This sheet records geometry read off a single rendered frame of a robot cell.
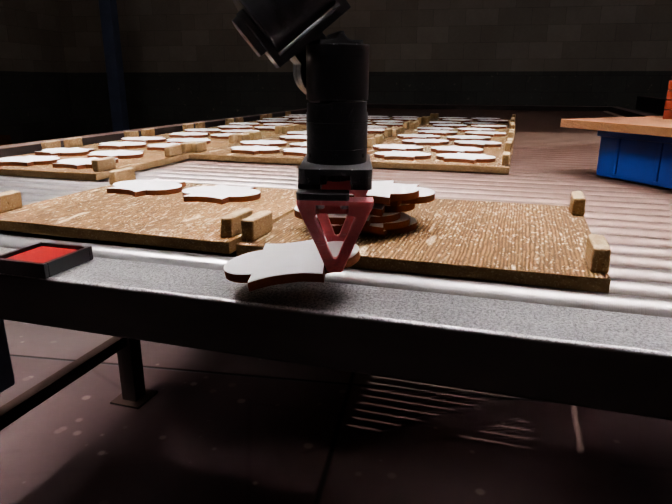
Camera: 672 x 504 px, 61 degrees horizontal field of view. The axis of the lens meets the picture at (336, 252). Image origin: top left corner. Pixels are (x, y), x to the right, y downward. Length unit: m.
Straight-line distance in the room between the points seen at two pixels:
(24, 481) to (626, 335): 1.76
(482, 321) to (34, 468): 1.70
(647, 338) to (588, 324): 0.05
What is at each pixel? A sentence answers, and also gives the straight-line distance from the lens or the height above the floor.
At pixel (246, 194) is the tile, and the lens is 0.94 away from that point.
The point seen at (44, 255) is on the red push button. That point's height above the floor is 0.93.
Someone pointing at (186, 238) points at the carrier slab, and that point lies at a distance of 0.73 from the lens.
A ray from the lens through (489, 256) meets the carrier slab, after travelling 0.65.
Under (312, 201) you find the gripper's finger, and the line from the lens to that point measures 0.50.
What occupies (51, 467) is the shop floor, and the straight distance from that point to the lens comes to 2.03.
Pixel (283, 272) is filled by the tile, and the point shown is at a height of 0.95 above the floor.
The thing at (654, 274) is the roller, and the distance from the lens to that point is 0.72.
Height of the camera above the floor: 1.12
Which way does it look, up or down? 17 degrees down
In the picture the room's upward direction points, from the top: straight up
